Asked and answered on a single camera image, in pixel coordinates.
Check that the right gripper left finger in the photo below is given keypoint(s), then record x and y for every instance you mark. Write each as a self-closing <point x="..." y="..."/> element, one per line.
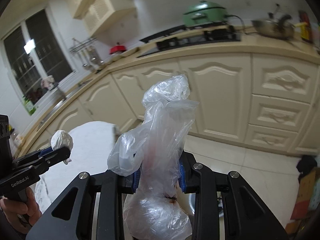
<point x="87" y="200"/>

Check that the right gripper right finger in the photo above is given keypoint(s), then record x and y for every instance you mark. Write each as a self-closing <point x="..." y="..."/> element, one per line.
<point x="225" y="205"/>

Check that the white paper ball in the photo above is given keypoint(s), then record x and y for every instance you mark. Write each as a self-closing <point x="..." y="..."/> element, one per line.
<point x="61" y="139"/>

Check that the clear plastic bag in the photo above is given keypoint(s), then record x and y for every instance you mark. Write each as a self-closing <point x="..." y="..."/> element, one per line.
<point x="154" y="149"/>

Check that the dark kitchen window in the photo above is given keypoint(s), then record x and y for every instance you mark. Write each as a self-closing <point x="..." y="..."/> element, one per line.
<point x="34" y="53"/>

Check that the cream kitchen cabinet unit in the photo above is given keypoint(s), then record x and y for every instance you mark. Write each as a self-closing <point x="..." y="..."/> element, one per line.
<point x="259" y="93"/>

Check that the person's left hand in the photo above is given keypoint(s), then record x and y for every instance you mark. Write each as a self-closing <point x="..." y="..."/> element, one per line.
<point x="12" y="209"/>

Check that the white cloth covered table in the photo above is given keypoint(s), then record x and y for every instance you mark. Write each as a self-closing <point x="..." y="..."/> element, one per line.
<point x="93" y="142"/>

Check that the brown cardboard box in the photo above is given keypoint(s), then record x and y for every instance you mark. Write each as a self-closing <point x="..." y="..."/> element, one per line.
<point x="306" y="203"/>

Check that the green dish soap bottle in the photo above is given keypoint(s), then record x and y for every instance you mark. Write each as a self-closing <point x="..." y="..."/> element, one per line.
<point x="29" y="106"/>

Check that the black bag on floor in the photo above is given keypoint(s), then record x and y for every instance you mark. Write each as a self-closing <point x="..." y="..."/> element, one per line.
<point x="305" y="165"/>

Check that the red pot lid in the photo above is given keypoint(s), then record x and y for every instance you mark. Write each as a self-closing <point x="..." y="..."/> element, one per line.
<point x="118" y="48"/>

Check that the black gas stove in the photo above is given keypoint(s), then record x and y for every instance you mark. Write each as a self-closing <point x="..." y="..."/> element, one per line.
<point x="225" y="34"/>

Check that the steel wok pan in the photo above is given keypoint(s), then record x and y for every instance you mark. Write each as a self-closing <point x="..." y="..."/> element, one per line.
<point x="281" y="28"/>

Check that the yellow red seasoning package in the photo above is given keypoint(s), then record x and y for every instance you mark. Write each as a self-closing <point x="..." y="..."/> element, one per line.
<point x="305" y="27"/>

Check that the green electric cooker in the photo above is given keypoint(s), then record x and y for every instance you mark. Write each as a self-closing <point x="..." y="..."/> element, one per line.
<point x="204" y="13"/>

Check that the cream upper wall cabinet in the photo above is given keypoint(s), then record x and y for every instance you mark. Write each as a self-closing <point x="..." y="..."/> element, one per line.
<point x="99" y="15"/>

